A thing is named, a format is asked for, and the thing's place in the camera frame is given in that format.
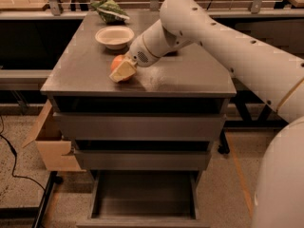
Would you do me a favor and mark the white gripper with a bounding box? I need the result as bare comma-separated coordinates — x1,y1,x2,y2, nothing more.
108,33,160,84

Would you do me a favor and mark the orange fruit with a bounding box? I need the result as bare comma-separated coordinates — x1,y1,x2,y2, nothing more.
109,54,136,82

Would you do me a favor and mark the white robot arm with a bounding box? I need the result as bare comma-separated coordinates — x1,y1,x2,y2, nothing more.
110,0,304,228

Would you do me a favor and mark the grey drawer cabinet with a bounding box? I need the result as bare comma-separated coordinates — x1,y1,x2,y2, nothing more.
40,9,238,173

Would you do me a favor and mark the grey top drawer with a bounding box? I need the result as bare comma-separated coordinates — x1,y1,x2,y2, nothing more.
53,113,226,142

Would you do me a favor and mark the grey middle drawer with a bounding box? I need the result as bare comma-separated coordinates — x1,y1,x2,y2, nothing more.
74,150,211,171

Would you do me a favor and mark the grey open bottom drawer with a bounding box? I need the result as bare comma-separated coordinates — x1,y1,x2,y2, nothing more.
77,171,209,228

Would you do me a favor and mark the white paper bowl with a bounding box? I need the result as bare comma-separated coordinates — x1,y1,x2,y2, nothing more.
95,26,134,50

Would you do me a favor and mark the green chip bag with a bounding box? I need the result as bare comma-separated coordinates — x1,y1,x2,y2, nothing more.
90,0,129,24

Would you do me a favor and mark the cardboard box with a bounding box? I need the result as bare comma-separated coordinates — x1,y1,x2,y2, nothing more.
22,101,83,172

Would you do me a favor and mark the black floor cable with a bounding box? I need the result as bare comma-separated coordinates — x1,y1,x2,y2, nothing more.
0,116,47,192

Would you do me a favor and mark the black metal floor frame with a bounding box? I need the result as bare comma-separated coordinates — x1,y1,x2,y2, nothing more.
0,171,63,228

